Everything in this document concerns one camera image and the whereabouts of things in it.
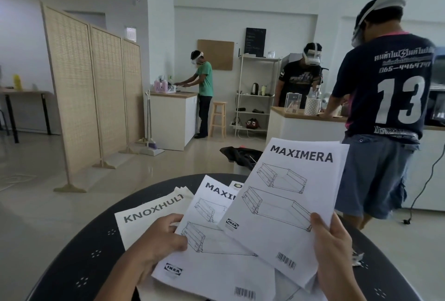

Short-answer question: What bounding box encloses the white cabinet with wooden top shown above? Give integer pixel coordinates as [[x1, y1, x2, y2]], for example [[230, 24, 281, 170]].
[[149, 91, 199, 152]]

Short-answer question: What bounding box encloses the person's right forearm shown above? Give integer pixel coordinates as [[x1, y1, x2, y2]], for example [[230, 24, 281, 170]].
[[319, 276, 368, 301]]

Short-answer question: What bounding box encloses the wooden stool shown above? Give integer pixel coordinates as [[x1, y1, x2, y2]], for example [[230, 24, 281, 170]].
[[208, 101, 229, 139]]

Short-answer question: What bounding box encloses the black power cable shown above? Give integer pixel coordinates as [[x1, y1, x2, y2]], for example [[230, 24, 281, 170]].
[[403, 147, 445, 225]]

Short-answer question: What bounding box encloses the person's right hand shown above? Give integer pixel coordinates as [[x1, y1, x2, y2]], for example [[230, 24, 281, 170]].
[[309, 212, 356, 291]]

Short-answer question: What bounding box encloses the white booklet with grey title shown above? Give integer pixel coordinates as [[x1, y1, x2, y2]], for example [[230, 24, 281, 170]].
[[114, 186, 194, 253]]

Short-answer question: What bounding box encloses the wooden table with black legs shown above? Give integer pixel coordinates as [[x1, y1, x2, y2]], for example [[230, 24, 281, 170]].
[[0, 87, 53, 144]]

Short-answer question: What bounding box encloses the clear acrylic box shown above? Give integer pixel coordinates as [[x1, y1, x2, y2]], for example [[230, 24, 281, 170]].
[[284, 92, 300, 114]]

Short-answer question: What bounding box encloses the white paper sheet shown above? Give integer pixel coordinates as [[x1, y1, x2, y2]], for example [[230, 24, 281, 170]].
[[274, 269, 328, 301]]

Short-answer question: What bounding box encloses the white patterned canister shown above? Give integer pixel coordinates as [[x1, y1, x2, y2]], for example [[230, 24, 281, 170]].
[[304, 97, 321, 117]]

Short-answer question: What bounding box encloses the black chalkboard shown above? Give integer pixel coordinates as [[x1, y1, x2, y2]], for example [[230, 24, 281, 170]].
[[244, 27, 267, 57]]

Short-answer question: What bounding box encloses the white counter with wooden top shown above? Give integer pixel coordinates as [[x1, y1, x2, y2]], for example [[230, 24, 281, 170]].
[[266, 106, 349, 146]]

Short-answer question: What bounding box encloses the person's left forearm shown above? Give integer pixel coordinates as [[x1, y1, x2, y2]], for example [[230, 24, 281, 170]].
[[93, 253, 155, 301]]

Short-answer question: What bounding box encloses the woven folding room screen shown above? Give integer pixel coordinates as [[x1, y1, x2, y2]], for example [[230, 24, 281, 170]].
[[40, 1, 147, 194]]

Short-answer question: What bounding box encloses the white drawer assembly manual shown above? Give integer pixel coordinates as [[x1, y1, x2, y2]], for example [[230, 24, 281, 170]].
[[152, 174, 279, 301], [218, 137, 350, 291]]

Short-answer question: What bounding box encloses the black microwave oven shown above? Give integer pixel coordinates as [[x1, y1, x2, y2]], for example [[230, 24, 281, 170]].
[[424, 85, 445, 128]]

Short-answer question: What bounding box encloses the cork board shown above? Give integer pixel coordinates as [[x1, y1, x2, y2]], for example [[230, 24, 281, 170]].
[[197, 39, 235, 71]]

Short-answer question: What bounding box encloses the white metal shelf unit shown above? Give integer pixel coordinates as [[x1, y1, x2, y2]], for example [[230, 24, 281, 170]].
[[234, 54, 282, 140]]

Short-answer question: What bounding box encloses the person's left hand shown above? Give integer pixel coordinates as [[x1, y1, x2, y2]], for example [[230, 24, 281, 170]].
[[128, 213, 188, 277]]

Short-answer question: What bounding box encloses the broom with dustpan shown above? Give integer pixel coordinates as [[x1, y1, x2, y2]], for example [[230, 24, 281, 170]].
[[138, 90, 166, 157]]

